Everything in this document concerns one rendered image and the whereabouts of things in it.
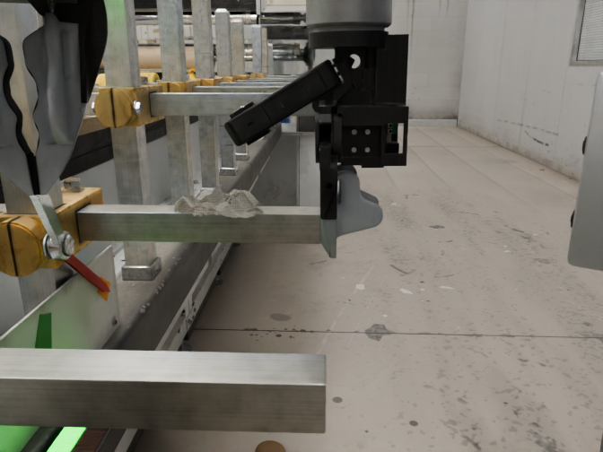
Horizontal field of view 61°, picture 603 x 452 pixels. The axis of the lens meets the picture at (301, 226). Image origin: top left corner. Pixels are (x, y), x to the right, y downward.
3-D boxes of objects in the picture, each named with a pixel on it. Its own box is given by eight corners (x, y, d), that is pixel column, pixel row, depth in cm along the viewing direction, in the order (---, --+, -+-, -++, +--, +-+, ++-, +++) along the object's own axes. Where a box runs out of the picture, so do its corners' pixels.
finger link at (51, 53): (21, 216, 24) (-14, 3, 21) (41, 189, 30) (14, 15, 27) (93, 211, 25) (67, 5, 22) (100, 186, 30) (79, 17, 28)
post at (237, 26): (248, 170, 175) (243, 19, 161) (247, 173, 171) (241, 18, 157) (238, 170, 175) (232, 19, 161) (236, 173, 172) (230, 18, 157)
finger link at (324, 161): (337, 224, 46) (337, 125, 44) (320, 224, 46) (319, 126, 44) (336, 210, 51) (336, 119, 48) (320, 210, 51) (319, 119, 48)
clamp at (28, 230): (107, 230, 58) (102, 186, 56) (46, 278, 45) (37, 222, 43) (57, 230, 58) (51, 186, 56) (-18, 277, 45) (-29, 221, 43)
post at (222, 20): (236, 186, 151) (230, 9, 137) (234, 189, 148) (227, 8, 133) (224, 186, 151) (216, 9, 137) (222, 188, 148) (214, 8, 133)
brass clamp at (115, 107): (169, 118, 78) (166, 84, 77) (138, 128, 66) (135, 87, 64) (128, 118, 79) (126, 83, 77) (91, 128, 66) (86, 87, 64)
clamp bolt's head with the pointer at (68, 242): (124, 281, 58) (66, 226, 45) (120, 302, 57) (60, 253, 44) (109, 281, 58) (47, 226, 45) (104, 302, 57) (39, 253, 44)
